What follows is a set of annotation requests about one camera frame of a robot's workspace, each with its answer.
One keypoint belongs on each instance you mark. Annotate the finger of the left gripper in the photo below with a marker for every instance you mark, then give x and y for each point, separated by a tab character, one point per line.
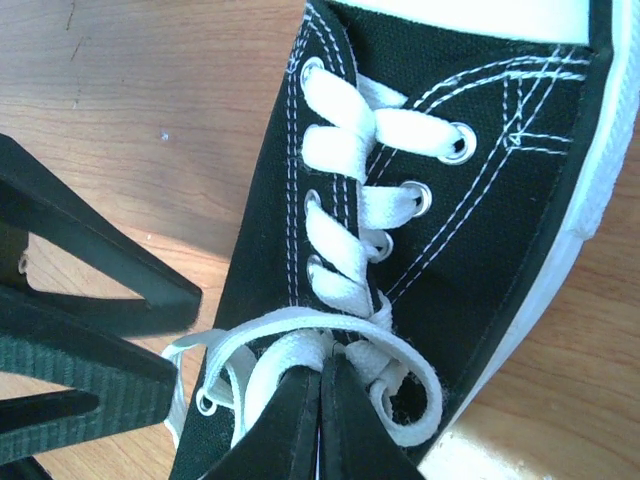
34	200
105	385

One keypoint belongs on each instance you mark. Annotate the black canvas sneaker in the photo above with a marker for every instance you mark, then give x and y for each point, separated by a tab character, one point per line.
550	89

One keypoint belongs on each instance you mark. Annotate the white lace of sneaker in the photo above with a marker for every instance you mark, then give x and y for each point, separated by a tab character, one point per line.
244	365

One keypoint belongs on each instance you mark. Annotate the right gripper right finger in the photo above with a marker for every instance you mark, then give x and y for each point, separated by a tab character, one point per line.
354	444

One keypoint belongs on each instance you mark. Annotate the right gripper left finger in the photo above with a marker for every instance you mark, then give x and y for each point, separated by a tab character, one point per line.
282	444

